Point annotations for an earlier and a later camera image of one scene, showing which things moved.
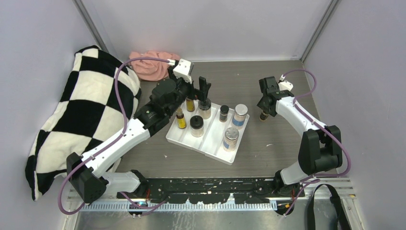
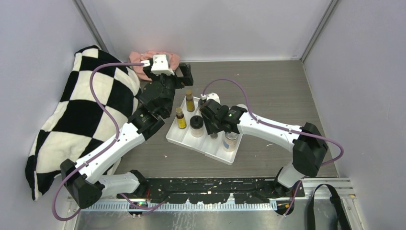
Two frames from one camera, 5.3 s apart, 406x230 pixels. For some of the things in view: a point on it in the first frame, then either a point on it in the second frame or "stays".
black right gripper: [261, 103] → [210, 128]
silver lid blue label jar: [230, 140] stays
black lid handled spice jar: [197, 126] stays
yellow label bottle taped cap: [181, 120] stays
